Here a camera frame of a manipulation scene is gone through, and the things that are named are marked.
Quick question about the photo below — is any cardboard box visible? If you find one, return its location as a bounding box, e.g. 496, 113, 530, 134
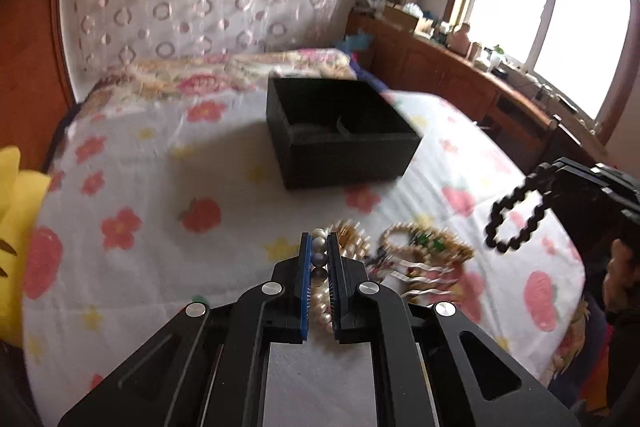
382, 4, 422, 34

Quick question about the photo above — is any pink jar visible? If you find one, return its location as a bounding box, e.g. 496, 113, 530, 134
446, 22, 474, 54

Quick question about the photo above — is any wooden bed headboard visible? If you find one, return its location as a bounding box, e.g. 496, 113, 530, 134
0, 0, 81, 172

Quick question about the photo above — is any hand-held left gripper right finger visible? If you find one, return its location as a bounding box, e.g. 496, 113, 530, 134
327, 232, 582, 427

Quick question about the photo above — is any person's right hand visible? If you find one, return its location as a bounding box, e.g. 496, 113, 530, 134
602, 238, 640, 314

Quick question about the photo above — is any floral pillow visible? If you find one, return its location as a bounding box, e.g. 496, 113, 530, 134
94, 48, 357, 94

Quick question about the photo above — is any blue cloth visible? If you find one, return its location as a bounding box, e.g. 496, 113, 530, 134
334, 34, 375, 54

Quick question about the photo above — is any white striped bracelet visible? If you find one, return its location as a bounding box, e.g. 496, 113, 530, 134
387, 263, 465, 306

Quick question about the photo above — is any black bead bracelet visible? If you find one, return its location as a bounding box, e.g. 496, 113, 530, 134
484, 174, 554, 254

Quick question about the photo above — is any black storage box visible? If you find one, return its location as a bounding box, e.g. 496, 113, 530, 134
266, 74, 424, 190

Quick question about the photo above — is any window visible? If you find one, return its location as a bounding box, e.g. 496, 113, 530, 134
449, 0, 640, 124

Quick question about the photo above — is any pearl bracelet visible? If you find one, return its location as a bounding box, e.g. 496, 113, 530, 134
309, 228, 335, 336

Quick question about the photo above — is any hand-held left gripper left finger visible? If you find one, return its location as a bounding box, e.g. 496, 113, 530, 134
57, 232, 311, 427

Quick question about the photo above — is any yellow plush toy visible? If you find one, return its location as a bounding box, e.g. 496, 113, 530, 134
0, 146, 54, 344

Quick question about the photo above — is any long wooden cabinet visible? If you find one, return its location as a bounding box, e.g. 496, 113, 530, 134
345, 8, 612, 180

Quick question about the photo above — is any gold bead bracelet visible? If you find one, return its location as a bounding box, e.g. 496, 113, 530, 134
334, 220, 374, 261

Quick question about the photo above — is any floral bed sheet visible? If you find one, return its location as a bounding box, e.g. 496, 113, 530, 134
22, 52, 589, 427

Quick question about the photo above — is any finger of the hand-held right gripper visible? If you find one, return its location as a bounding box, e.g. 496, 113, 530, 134
537, 158, 640, 208

